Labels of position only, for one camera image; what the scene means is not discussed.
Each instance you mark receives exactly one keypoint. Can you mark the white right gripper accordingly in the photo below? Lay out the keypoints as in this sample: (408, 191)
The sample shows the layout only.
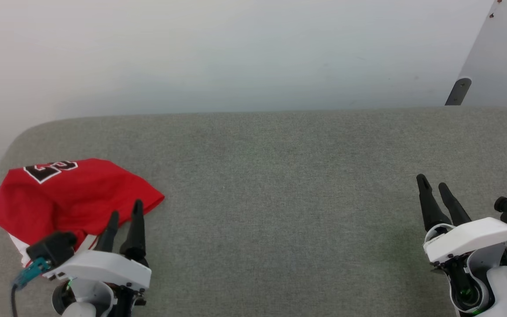
(473, 237)

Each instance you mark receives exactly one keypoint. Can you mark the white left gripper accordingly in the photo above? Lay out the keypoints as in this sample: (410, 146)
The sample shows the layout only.
(104, 268)

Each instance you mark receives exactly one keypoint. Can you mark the red and white sports shorts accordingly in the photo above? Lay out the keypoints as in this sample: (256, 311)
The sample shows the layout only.
(73, 198)

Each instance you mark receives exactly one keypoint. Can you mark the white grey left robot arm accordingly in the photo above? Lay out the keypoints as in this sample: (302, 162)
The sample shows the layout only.
(86, 297)

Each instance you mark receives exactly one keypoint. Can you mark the white slanted panel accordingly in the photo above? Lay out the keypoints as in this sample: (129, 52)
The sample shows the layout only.
(500, 48)

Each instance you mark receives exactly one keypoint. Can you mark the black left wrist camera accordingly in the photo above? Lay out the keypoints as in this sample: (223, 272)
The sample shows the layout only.
(53, 247)

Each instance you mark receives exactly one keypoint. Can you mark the dark grey panel bracket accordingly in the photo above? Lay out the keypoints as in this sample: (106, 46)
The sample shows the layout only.
(458, 91)

